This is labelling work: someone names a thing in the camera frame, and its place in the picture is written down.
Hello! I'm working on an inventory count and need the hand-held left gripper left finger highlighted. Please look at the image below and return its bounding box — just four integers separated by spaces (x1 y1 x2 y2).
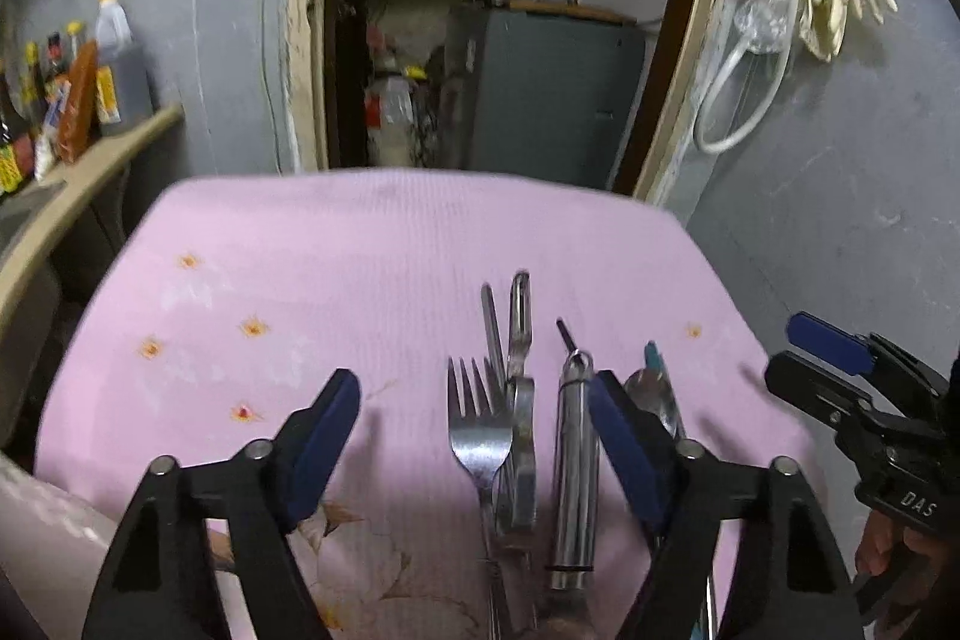
81 368 362 640

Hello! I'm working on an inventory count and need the clear plastic floor bag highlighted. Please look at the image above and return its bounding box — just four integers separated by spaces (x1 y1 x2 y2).
364 70 440 169

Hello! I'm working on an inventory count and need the steel fork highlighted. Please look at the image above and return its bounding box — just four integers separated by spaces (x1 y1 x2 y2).
447 355 518 640

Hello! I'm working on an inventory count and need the brown sauce pouch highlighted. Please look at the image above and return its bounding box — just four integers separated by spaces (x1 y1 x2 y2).
57 40 100 163

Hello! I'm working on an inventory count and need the large jug yellow cap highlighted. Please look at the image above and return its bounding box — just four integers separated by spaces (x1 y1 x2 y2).
94 0 155 136

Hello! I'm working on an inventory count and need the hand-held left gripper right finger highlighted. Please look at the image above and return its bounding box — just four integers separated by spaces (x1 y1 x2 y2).
587 370 867 640

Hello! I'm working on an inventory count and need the person's right hand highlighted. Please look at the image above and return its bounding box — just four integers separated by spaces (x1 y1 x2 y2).
855 509 960 633

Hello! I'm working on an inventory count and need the steel spoon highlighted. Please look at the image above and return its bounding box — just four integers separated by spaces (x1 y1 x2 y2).
625 368 687 442

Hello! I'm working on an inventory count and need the wooden door frame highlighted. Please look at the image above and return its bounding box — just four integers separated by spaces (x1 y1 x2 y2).
289 0 740 210

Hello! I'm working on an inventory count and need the pink floral tablecloth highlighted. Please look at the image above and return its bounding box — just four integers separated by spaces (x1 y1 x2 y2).
34 167 826 640

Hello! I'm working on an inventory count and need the steel peeler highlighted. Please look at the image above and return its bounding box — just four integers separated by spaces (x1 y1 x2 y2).
491 270 539 551

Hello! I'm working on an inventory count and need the white hose loop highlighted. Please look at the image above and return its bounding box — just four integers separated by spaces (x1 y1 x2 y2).
694 0 796 155

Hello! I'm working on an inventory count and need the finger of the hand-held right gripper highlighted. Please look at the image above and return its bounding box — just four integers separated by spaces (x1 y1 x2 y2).
785 311 950 417
765 351 880 440

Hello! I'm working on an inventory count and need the row of sauce bottles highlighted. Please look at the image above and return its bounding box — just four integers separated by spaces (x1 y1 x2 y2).
0 21 87 199

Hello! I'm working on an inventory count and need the steel cylindrical tool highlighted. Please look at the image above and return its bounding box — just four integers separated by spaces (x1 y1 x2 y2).
546 347 602 594

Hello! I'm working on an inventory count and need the thin steel utensil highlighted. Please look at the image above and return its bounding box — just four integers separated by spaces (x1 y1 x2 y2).
480 283 512 401

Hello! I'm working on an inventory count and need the beige countertop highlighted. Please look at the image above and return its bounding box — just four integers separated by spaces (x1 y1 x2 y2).
0 104 185 326

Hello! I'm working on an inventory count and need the grey cabinet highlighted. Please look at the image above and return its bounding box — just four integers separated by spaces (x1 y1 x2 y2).
442 2 647 189

